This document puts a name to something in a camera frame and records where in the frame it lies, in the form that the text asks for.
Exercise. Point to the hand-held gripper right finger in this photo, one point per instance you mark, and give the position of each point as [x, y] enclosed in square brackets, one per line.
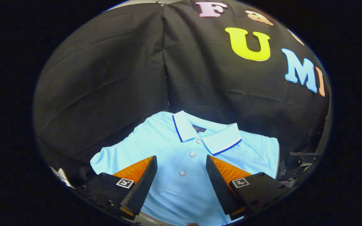
[218, 185]

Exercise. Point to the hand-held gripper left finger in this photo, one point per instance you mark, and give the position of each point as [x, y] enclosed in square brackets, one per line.
[143, 185]

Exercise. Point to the light blue polo shirt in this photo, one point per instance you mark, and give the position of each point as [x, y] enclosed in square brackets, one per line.
[168, 141]

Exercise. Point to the dark grey washing machine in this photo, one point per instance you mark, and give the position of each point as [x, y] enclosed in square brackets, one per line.
[297, 163]

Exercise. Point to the black backdrop cloth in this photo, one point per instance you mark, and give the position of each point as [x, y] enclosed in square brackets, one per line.
[121, 62]

